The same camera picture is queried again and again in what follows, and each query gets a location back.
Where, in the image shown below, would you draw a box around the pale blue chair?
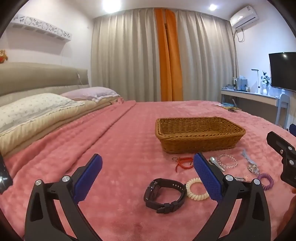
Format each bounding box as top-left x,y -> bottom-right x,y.
275,93 -> 290,127

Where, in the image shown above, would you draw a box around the silver hair clip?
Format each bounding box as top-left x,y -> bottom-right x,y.
209,156 -> 226,172

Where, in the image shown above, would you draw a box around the silver keychain clasp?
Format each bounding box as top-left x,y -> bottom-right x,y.
247,162 -> 261,175

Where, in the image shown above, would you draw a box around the vase with plant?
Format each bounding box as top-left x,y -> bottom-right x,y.
261,71 -> 271,95

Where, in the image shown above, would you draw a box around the beige padded headboard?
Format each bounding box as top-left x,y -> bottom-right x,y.
0,62 -> 90,106

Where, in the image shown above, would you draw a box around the pink fleece blanket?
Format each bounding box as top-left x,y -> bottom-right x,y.
0,100 -> 296,241

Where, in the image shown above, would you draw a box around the white desk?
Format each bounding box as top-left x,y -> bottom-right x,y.
220,88 -> 279,109

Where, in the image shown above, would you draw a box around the cream spiral hair tie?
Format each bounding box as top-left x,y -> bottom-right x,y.
186,177 -> 210,201

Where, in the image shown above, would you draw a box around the red cord bracelet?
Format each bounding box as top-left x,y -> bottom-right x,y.
172,156 -> 194,173

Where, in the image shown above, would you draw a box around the blue-grey hair clip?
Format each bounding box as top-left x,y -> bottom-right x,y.
240,149 -> 255,164

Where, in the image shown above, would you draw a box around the lavender pillow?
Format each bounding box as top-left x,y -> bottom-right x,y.
60,87 -> 121,102

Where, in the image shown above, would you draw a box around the orange curtain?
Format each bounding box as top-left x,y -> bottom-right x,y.
154,8 -> 184,102

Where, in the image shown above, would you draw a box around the white floral pillow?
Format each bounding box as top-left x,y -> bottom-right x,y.
0,93 -> 85,135

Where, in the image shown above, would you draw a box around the purple spiral hair tie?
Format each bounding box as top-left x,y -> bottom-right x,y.
257,173 -> 274,191

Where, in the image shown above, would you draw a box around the person's right hand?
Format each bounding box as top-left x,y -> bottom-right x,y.
284,188 -> 296,230

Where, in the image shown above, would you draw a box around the black wristwatch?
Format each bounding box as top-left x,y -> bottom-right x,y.
143,178 -> 187,214

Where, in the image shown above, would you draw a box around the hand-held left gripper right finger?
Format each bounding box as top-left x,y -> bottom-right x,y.
192,152 -> 271,241

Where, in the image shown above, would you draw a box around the white air conditioner hose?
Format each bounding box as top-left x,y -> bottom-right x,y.
232,28 -> 245,79

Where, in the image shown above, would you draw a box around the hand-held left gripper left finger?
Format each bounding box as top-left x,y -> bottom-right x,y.
24,153 -> 103,241

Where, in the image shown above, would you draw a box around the white air conditioner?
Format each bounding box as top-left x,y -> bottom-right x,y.
229,6 -> 259,29

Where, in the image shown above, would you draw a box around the brown wicker basket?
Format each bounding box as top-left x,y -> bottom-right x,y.
155,116 -> 246,154

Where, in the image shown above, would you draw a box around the beige curtain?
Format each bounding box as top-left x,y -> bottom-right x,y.
176,9 -> 238,102
91,9 -> 162,102

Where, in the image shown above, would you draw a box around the black television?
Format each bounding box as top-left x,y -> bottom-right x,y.
268,52 -> 296,90

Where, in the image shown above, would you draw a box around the black flat device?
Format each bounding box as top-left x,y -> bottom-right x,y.
0,153 -> 14,194

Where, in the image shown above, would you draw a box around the white desk lamp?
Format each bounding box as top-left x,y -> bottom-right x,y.
251,69 -> 262,94

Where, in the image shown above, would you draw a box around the colourful booklets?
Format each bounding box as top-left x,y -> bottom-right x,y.
215,103 -> 238,112

